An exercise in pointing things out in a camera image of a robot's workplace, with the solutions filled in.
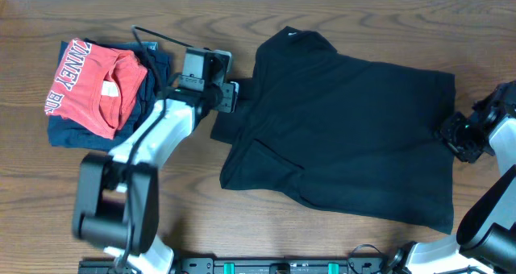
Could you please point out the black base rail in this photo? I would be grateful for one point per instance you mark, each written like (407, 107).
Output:
(371, 265)

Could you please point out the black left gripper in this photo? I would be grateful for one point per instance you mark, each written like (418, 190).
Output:
(233, 97)

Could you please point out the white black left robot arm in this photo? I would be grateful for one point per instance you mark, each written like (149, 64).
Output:
(117, 201)

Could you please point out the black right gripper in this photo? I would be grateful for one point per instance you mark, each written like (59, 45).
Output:
(455, 136)

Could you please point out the black t-shirt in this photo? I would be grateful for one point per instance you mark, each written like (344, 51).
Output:
(341, 134)

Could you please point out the navy folded garment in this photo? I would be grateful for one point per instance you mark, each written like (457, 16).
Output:
(64, 132)

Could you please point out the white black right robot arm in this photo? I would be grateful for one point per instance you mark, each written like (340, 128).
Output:
(485, 239)

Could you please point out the folded blue jeans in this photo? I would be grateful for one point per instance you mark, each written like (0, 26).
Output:
(134, 46)

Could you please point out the red folded t-shirt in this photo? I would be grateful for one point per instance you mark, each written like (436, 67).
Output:
(95, 87)

